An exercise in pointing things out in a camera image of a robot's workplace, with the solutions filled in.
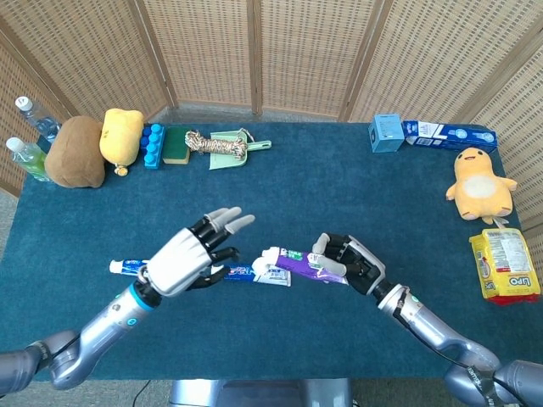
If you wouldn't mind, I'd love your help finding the light blue cardboard box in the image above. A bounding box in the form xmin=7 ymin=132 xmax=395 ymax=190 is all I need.
xmin=367 ymin=113 xmax=406 ymax=153

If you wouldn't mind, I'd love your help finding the green liquid plastic bottle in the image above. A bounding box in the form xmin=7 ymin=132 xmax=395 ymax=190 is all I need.
xmin=5 ymin=137 xmax=54 ymax=182

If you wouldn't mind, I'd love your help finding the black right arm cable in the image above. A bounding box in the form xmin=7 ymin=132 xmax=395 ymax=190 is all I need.
xmin=392 ymin=292 xmax=480 ymax=366

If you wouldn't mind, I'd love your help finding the braided rope bundle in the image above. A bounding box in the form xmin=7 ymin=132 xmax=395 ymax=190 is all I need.
xmin=184 ymin=130 xmax=249 ymax=156

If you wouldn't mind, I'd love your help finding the brown plush potato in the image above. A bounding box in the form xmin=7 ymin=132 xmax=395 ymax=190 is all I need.
xmin=44 ymin=115 xmax=106 ymax=189

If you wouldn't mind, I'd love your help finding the yellow plush toy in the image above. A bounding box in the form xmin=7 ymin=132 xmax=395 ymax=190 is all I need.
xmin=99 ymin=108 xmax=145 ymax=176

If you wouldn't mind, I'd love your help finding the yellow Lipo snack bag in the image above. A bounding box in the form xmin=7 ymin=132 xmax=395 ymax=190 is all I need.
xmin=468 ymin=227 xmax=542 ymax=306

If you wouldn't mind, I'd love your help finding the light green dustpan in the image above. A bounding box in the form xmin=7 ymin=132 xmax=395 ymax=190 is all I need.
xmin=209 ymin=130 xmax=272 ymax=171

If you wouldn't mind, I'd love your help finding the blue carpet table cover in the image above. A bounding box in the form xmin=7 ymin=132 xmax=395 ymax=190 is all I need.
xmin=0 ymin=122 xmax=543 ymax=382

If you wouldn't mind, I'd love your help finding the crumpled blue white toothpaste tube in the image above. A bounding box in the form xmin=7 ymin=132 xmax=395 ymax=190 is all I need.
xmin=109 ymin=259 xmax=152 ymax=276

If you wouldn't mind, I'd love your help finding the orange plush duck toy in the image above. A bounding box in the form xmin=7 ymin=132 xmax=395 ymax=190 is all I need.
xmin=445 ymin=147 xmax=518 ymax=225

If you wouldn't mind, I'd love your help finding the purple toothpaste tube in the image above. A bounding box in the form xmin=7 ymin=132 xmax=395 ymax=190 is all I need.
xmin=251 ymin=247 xmax=349 ymax=284

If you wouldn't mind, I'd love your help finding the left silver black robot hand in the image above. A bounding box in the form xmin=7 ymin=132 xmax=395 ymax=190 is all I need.
xmin=146 ymin=206 xmax=256 ymax=298

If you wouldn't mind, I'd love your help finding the clear water bottle white cap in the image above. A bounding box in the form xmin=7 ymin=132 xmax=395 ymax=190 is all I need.
xmin=15 ymin=96 xmax=60 ymax=143

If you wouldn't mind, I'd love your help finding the blue toy building block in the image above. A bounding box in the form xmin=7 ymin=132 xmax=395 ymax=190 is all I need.
xmin=141 ymin=123 xmax=166 ymax=170

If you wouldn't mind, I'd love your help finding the blue Crest toothpaste tube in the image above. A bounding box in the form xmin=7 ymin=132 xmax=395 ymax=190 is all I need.
xmin=222 ymin=265 xmax=293 ymax=287

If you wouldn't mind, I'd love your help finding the blue toothpaste carton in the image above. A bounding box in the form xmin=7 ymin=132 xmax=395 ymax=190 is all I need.
xmin=401 ymin=120 xmax=498 ymax=154

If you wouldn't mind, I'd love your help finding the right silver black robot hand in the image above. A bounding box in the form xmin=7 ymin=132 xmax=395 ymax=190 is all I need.
xmin=312 ymin=232 xmax=387 ymax=297

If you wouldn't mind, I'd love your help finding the green yellow sponge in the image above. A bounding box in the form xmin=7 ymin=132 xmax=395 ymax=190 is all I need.
xmin=162 ymin=127 xmax=191 ymax=165

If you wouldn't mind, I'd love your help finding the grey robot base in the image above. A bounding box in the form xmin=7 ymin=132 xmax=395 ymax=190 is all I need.
xmin=169 ymin=378 xmax=353 ymax=407

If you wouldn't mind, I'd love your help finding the black floor cable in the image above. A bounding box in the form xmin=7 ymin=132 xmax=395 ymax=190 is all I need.
xmin=134 ymin=379 xmax=152 ymax=407

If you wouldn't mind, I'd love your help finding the bamboo folding screen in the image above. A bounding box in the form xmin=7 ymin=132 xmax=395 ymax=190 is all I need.
xmin=0 ymin=0 xmax=543 ymax=232

